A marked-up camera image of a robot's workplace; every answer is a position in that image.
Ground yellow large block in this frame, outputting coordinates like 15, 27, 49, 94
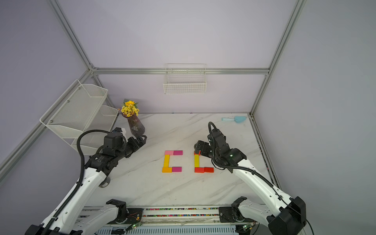
164, 155, 170, 167

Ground aluminium front rail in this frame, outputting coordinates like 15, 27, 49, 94
76, 204, 294, 227

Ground lower white mesh shelf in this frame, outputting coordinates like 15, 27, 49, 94
70, 105, 119, 156

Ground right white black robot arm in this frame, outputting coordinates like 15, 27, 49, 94
194, 141, 310, 235

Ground teal scoop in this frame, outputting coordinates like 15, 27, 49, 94
221, 116, 247, 123

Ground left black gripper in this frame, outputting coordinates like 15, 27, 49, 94
116, 133, 146, 162

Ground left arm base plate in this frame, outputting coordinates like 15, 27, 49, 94
109, 208, 144, 224

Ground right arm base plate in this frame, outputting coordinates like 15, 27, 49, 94
218, 207, 255, 223

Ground orange block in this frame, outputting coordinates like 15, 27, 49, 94
162, 167, 172, 173

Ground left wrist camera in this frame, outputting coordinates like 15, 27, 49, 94
102, 127, 126, 157

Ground magenta block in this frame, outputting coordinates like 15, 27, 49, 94
172, 166, 182, 172
173, 150, 183, 156

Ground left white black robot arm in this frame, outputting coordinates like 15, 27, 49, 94
25, 128, 147, 235

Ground white mesh shelf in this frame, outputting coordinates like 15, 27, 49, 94
70, 105, 119, 156
40, 80, 108, 139

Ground yellow flower bouquet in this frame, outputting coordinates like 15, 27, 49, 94
120, 100, 140, 118

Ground black round cylinder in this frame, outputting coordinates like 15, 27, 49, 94
99, 176, 111, 188

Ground upper white mesh shelf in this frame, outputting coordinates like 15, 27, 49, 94
40, 80, 108, 139

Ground white wire wall basket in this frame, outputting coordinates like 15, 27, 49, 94
163, 63, 207, 95

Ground dark glass vase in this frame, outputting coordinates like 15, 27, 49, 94
126, 115, 145, 137

